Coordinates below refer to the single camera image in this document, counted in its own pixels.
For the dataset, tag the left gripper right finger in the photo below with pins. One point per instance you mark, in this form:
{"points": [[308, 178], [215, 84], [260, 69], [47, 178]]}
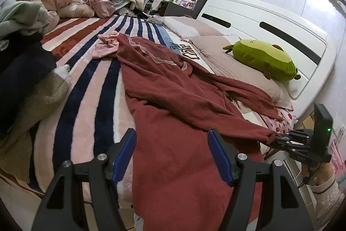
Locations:
{"points": [[281, 205]]}

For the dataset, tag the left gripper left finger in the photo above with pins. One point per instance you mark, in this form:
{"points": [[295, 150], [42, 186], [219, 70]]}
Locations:
{"points": [[63, 206]]}

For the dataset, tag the dark red long-sleeve dress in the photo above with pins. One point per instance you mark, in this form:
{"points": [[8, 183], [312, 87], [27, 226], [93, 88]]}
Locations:
{"points": [[174, 103]]}

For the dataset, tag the right forearm cream sleeve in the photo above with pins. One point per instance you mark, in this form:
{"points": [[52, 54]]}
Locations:
{"points": [[328, 200]]}

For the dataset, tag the right hand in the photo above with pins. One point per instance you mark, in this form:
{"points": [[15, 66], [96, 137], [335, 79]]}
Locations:
{"points": [[319, 174]]}

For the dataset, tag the pink polka dot sheet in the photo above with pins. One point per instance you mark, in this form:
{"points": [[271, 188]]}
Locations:
{"points": [[282, 127]]}

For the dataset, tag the beige brown sweater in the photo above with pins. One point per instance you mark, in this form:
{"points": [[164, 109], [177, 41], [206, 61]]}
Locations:
{"points": [[16, 148]]}

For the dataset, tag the white bed headboard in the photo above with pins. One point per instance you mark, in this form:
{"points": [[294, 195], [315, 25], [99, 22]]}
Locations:
{"points": [[312, 50]]}

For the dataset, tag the green avocado plush toy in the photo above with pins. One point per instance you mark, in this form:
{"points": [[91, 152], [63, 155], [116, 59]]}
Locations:
{"points": [[271, 60]]}

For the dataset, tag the striped fleece blanket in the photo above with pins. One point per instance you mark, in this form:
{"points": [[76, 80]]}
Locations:
{"points": [[94, 114]]}

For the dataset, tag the pink ribbed pillow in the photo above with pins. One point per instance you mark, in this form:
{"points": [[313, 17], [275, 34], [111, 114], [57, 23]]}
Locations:
{"points": [[223, 64]]}

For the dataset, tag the black garment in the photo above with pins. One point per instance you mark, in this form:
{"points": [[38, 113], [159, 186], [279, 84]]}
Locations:
{"points": [[24, 63]]}

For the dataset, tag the pink small garment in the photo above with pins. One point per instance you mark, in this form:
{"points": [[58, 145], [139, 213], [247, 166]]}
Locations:
{"points": [[107, 46]]}

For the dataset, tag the grey green garment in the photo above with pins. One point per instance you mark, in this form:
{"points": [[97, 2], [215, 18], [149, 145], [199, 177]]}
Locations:
{"points": [[26, 17]]}

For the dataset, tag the pink satin bag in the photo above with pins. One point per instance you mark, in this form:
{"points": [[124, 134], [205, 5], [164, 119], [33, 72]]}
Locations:
{"points": [[102, 8]]}

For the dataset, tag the beige pink duvet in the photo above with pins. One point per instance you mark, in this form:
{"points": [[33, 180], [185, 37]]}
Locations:
{"points": [[58, 9]]}

